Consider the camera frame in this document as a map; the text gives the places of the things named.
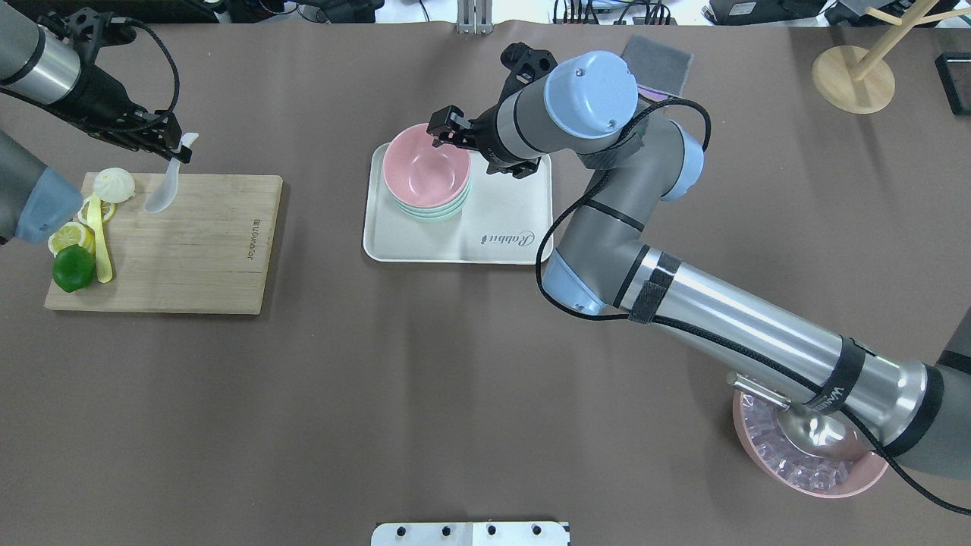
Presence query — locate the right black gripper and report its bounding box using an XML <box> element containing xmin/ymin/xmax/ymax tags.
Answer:
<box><xmin>426</xmin><ymin>106</ymin><xmax>539</xmax><ymax>179</ymax></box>

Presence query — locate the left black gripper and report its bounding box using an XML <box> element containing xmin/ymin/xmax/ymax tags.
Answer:
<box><xmin>58</xmin><ymin>66</ymin><xmax>192</xmax><ymax>165</ymax></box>

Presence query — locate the small pink bowl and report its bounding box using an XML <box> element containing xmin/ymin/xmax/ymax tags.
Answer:
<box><xmin>382</xmin><ymin>122</ymin><xmax>471</xmax><ymax>209</ymax></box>

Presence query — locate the white ceramic spoon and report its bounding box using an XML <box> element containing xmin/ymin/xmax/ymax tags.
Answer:
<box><xmin>143</xmin><ymin>132</ymin><xmax>199</xmax><ymax>214</ymax></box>

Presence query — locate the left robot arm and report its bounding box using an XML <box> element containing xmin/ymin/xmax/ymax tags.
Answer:
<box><xmin>1</xmin><ymin>2</ymin><xmax>192</xmax><ymax>244</ymax></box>

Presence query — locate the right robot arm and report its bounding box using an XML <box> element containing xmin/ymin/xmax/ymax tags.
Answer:
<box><xmin>428</xmin><ymin>42</ymin><xmax>970</xmax><ymax>479</ymax></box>

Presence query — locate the green bowl stack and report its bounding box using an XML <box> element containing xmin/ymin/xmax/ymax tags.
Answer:
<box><xmin>392</xmin><ymin>182</ymin><xmax>473</xmax><ymax>221</ymax></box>

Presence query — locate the large pink bowl with ice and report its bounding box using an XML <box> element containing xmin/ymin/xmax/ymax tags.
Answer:
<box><xmin>732</xmin><ymin>391</ymin><xmax>889</xmax><ymax>500</ymax></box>

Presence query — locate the white onion piece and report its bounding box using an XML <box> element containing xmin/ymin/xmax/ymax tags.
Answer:
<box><xmin>93</xmin><ymin>168</ymin><xmax>136</xmax><ymax>204</ymax></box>

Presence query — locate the white rabbit tray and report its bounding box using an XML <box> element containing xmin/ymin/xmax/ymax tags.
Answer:
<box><xmin>362</xmin><ymin>144</ymin><xmax>554</xmax><ymax>264</ymax></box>

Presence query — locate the yellow plastic knife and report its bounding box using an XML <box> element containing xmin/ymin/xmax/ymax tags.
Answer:
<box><xmin>84</xmin><ymin>194</ymin><xmax>114</xmax><ymax>284</ymax></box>

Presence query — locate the bamboo cutting board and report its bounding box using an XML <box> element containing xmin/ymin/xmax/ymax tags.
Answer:
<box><xmin>45</xmin><ymin>173</ymin><xmax>282</xmax><ymax>315</ymax></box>

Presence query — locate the lemon half slice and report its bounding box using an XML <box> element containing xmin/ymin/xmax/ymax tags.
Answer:
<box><xmin>46</xmin><ymin>221</ymin><xmax>95</xmax><ymax>256</ymax></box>

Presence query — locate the green lime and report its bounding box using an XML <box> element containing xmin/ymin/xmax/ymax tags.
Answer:
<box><xmin>52</xmin><ymin>245</ymin><xmax>96</xmax><ymax>293</ymax></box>

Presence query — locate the grey folded cloth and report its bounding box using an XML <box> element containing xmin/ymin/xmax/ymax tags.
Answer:
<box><xmin>621</xmin><ymin>36</ymin><xmax>694</xmax><ymax>98</ymax></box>

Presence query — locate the wooden mug tree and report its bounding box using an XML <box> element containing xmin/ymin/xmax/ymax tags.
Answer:
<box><xmin>812</xmin><ymin>1</ymin><xmax>970</xmax><ymax>115</ymax></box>

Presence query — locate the metal ice scoop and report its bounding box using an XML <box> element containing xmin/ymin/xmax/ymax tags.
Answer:
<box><xmin>726</xmin><ymin>371</ymin><xmax>870</xmax><ymax>462</ymax></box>

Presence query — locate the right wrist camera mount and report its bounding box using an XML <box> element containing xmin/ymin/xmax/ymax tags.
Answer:
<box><xmin>499</xmin><ymin>42</ymin><xmax>558</xmax><ymax>103</ymax></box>

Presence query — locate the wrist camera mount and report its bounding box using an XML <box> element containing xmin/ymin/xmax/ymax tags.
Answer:
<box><xmin>499</xmin><ymin>42</ymin><xmax>558</xmax><ymax>103</ymax></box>
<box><xmin>36</xmin><ymin>8</ymin><xmax>137</xmax><ymax>67</ymax></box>

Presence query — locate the aluminium frame post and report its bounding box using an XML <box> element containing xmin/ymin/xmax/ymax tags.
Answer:
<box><xmin>457</xmin><ymin>0</ymin><xmax>493</xmax><ymax>36</ymax></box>

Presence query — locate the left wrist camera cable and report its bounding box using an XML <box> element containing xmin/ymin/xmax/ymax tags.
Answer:
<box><xmin>106</xmin><ymin>23</ymin><xmax>181</xmax><ymax>122</ymax></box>

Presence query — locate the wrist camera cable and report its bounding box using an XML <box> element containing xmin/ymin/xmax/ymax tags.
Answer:
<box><xmin>534</xmin><ymin>97</ymin><xmax>971</xmax><ymax>516</ymax></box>
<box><xmin>106</xmin><ymin>23</ymin><xmax>181</xmax><ymax>122</ymax></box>

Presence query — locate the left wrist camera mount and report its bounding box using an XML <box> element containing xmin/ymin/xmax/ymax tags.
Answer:
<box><xmin>36</xmin><ymin>8</ymin><xmax>137</xmax><ymax>67</ymax></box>

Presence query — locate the white pedestal column base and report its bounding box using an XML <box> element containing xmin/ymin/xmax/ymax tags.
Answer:
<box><xmin>370</xmin><ymin>520</ymin><xmax>571</xmax><ymax>545</ymax></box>

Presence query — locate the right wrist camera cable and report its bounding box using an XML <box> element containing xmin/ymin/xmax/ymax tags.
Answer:
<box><xmin>534</xmin><ymin>97</ymin><xmax>971</xmax><ymax>516</ymax></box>

